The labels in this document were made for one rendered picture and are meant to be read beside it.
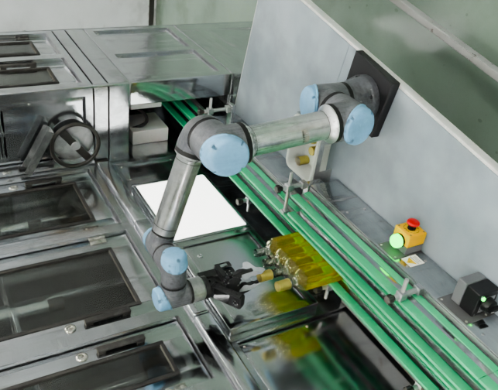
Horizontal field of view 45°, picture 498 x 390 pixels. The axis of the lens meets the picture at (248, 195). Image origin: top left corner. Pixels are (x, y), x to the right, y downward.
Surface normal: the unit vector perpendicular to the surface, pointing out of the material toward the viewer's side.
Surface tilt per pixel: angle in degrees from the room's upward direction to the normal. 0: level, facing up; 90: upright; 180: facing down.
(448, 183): 0
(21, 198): 90
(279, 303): 90
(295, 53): 0
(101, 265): 90
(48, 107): 90
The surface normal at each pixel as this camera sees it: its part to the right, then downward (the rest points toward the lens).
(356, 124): 0.58, 0.44
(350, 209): 0.12, -0.84
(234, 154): 0.34, 0.50
